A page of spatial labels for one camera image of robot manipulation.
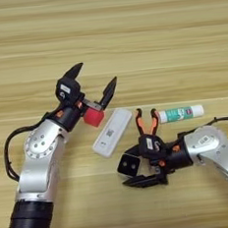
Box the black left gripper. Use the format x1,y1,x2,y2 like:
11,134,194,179
41,59,123,135

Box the left gripper small black box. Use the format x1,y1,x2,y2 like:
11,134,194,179
53,75,84,106

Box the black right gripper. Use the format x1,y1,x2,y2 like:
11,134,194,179
118,139,197,191

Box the gripper small black box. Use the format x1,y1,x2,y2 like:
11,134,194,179
137,132,167,160
53,75,84,106

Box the white rectangular device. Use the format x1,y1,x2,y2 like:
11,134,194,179
88,106,138,160

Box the right gripper small black box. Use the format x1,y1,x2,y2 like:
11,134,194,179
137,132,167,160

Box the orange black needle-nose pliers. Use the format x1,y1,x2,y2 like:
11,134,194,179
134,106,162,140

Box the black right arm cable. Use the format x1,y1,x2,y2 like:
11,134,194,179
175,116,228,142

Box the green white glue stick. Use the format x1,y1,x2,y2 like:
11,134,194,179
157,103,206,126

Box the black square box two dots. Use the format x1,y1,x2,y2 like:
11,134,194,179
115,151,143,180

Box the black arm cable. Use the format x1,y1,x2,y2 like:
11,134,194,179
0,110,66,184
175,116,228,142

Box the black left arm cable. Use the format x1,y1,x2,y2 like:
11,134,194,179
0,110,66,184

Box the red cube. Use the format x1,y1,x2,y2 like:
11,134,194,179
82,105,107,130

